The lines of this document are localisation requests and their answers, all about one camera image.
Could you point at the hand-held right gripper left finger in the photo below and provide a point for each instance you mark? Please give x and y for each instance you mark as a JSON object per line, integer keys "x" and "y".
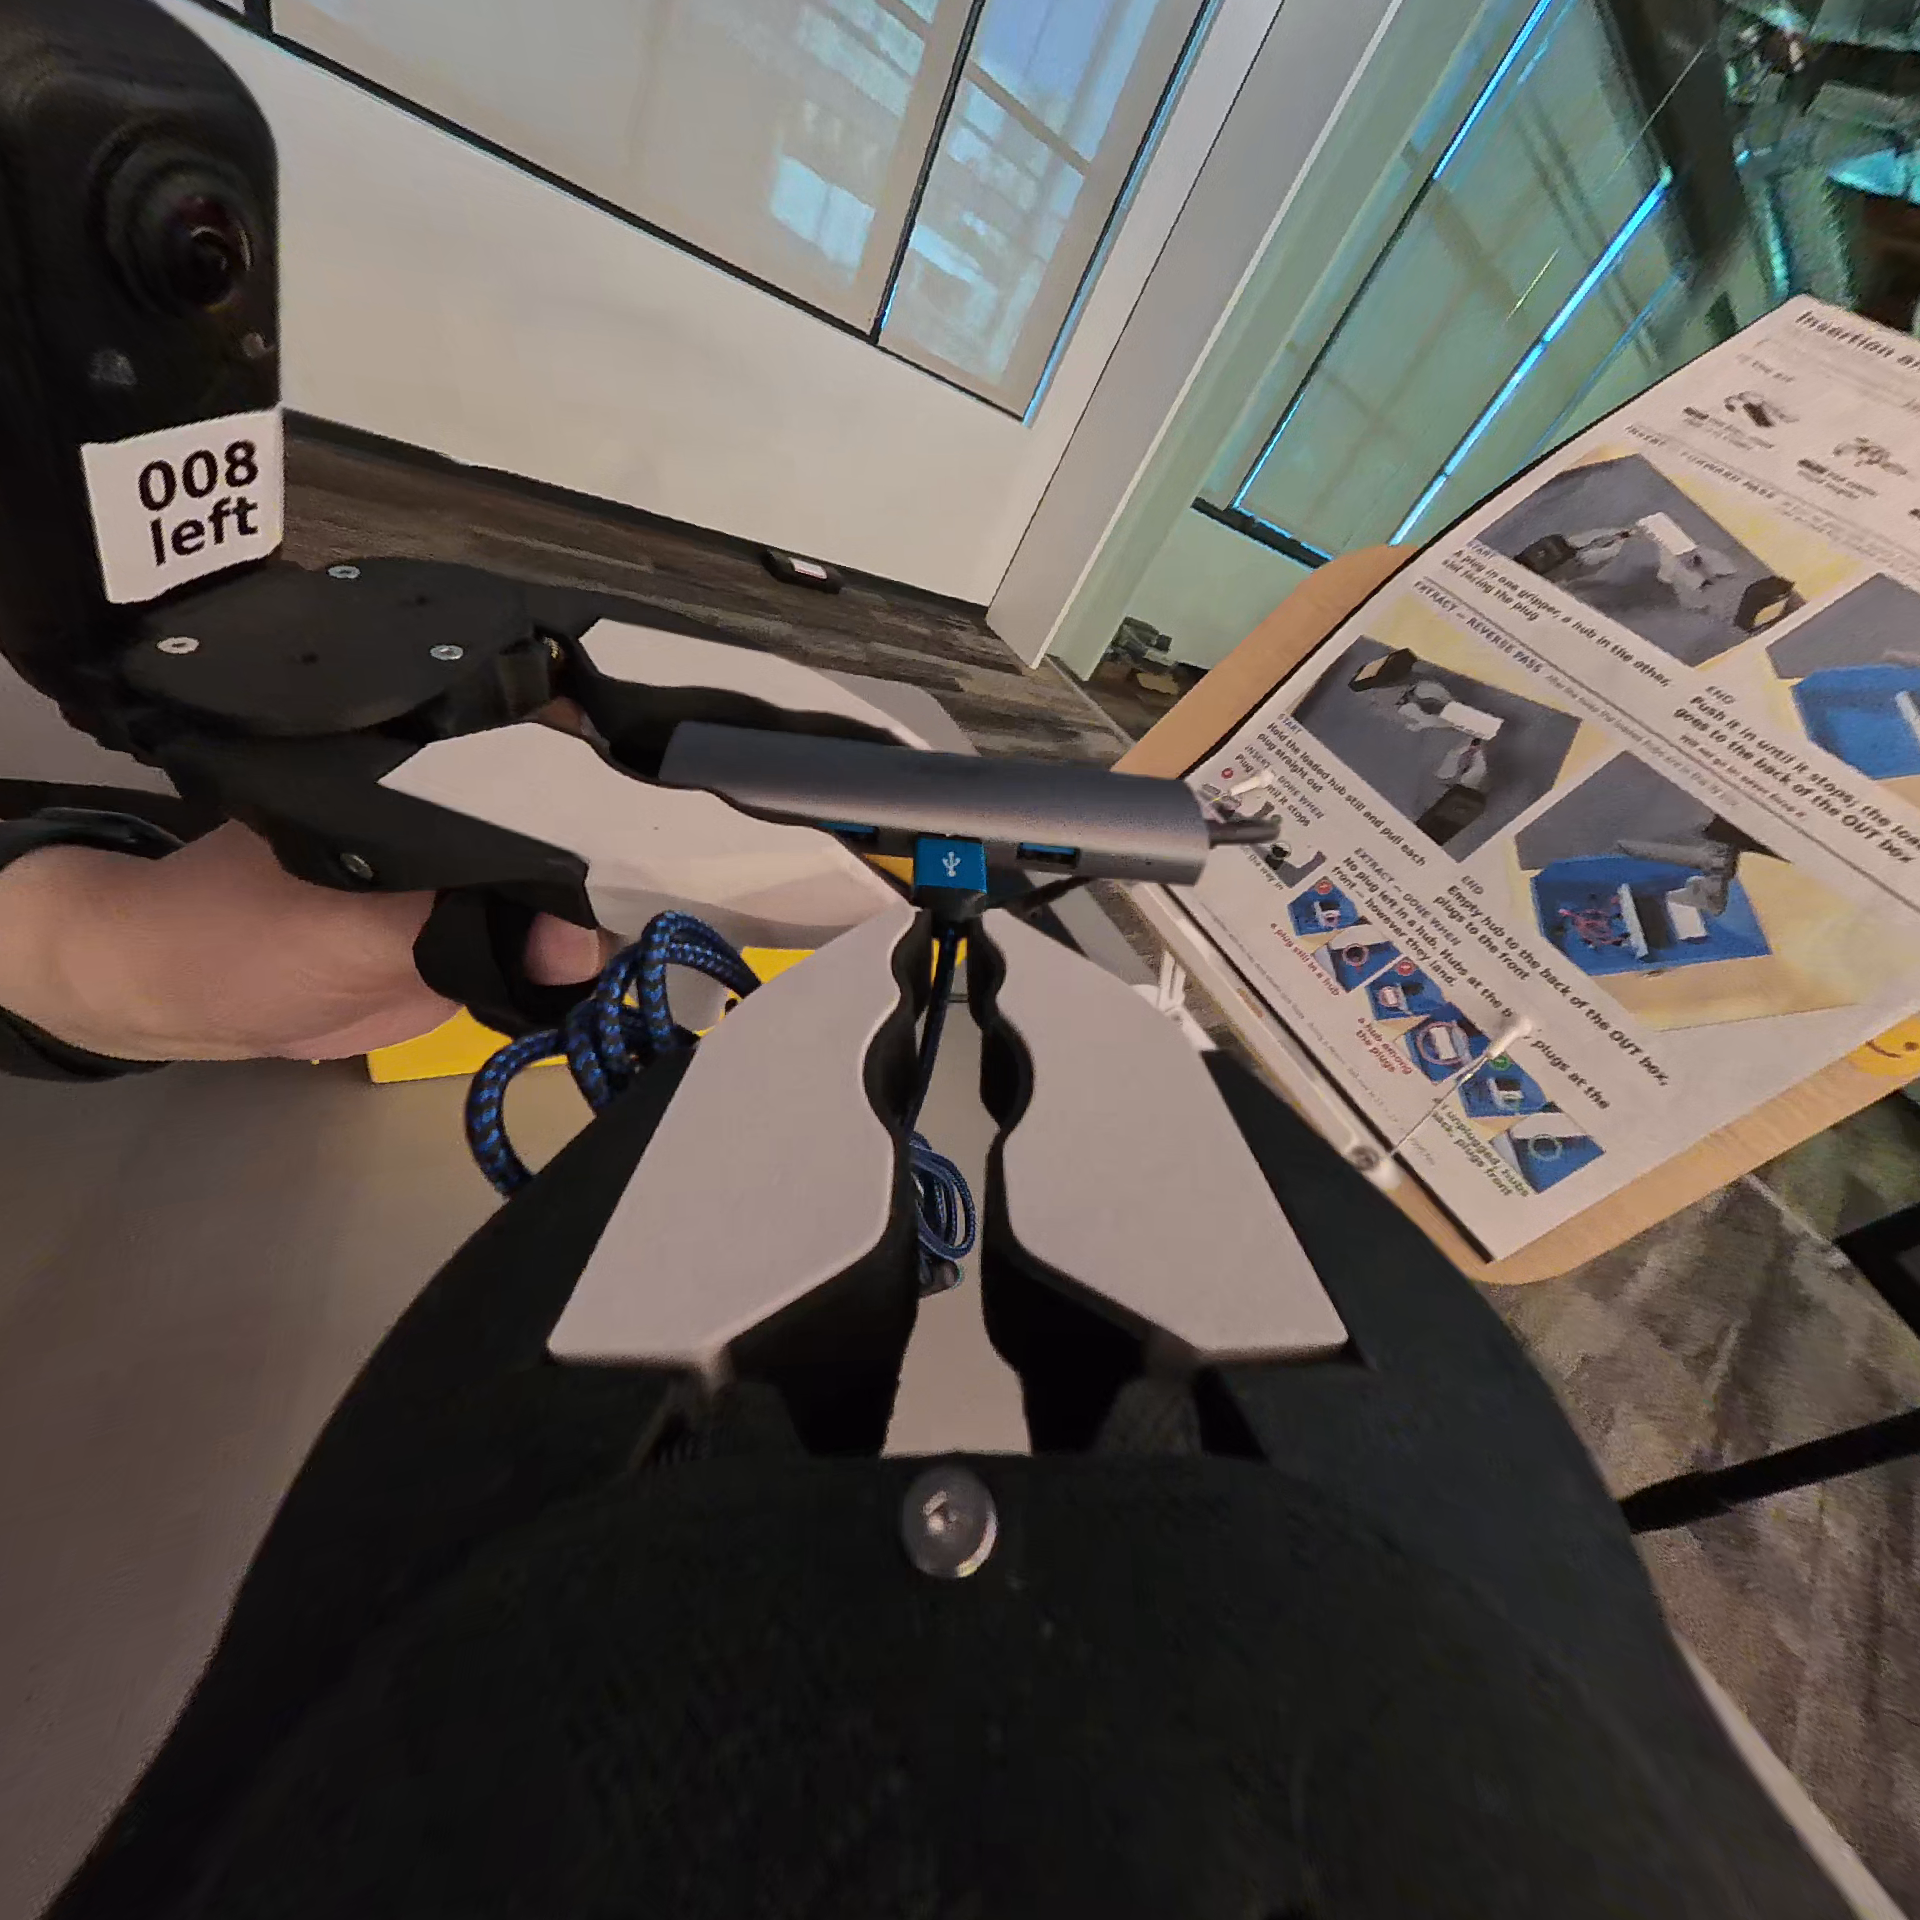
{"x": 737, "y": 1200}

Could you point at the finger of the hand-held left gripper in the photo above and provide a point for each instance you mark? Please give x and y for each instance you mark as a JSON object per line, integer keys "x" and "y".
{"x": 662, "y": 842}
{"x": 752, "y": 675}

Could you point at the person's left hand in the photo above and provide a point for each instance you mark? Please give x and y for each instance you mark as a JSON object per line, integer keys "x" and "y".
{"x": 181, "y": 961}

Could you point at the yellow plastic bin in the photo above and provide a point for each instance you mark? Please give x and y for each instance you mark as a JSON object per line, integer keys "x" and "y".
{"x": 481, "y": 1035}

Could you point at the instruction poster board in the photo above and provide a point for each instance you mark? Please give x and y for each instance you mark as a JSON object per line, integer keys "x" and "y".
{"x": 1621, "y": 809}

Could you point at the grey metal USB hub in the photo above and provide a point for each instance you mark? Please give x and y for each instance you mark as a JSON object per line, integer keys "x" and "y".
{"x": 961, "y": 794}

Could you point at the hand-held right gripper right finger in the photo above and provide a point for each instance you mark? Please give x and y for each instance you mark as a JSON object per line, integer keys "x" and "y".
{"x": 1172, "y": 1200}

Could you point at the black wristband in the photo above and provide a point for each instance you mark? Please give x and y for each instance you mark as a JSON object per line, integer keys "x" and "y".
{"x": 61, "y": 816}

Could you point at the person's left forearm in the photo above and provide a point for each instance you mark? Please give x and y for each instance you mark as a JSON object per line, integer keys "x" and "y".
{"x": 27, "y": 961}

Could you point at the small black floor device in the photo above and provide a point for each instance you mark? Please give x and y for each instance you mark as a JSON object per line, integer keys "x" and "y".
{"x": 806, "y": 568}

